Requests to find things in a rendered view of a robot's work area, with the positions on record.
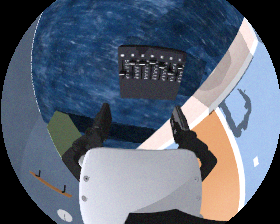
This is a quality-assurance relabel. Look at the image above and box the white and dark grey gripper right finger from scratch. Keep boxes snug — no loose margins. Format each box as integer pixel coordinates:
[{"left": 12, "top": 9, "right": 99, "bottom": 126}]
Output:
[{"left": 170, "top": 106, "right": 217, "bottom": 182}]

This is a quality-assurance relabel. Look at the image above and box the black lighting desk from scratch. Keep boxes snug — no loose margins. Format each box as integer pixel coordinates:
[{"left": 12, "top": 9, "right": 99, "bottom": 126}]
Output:
[{"left": 118, "top": 45, "right": 187, "bottom": 101}]

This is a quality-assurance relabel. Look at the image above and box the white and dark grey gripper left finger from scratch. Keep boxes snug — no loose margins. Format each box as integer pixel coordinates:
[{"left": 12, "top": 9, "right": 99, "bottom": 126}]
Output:
[{"left": 62, "top": 103, "right": 112, "bottom": 182}]

